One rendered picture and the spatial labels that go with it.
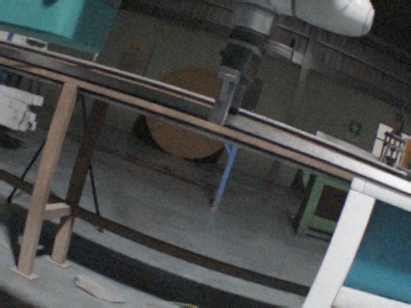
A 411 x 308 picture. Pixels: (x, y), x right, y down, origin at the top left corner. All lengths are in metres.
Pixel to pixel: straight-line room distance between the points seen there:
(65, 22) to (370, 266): 0.76
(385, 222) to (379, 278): 0.11
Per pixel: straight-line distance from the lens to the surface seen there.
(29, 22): 0.68
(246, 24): 1.34
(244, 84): 1.42
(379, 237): 1.21
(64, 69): 1.45
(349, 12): 1.30
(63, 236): 2.78
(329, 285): 1.17
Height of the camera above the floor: 0.74
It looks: 3 degrees down
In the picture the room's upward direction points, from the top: 19 degrees clockwise
